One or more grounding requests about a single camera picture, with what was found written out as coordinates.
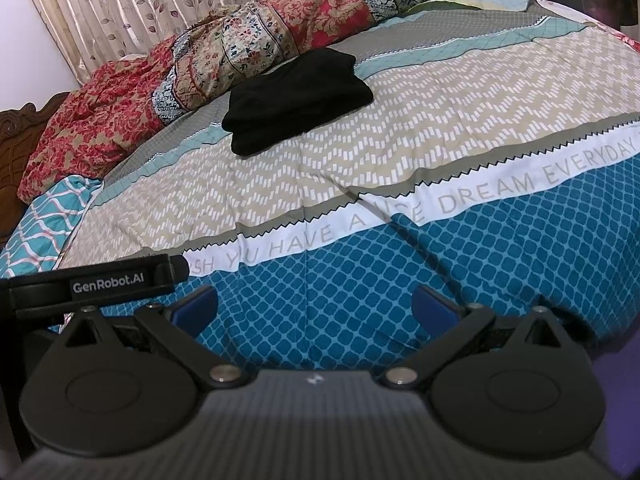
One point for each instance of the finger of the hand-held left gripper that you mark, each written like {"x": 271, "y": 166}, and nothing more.
{"x": 180, "y": 267}

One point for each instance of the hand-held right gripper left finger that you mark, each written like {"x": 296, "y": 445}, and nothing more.
{"x": 192, "y": 306}

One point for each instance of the red floral white cloth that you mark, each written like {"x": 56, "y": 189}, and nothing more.
{"x": 625, "y": 37}

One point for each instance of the floral patchwork quilt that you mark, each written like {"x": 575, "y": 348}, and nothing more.
{"x": 225, "y": 55}

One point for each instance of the carved wooden headboard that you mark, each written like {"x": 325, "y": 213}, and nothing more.
{"x": 20, "y": 150}

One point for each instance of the leaf print beige curtain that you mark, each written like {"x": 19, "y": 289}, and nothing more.
{"x": 125, "y": 10}

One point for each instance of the teal wavy pattern pillow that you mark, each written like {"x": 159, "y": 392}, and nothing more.
{"x": 45, "y": 220}

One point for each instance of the black pants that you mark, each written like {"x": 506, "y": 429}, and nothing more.
{"x": 295, "y": 100}

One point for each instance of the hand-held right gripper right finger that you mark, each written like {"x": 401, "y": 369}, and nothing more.
{"x": 434, "y": 306}

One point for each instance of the patterned teal beige bedspread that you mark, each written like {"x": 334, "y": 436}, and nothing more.
{"x": 350, "y": 125}

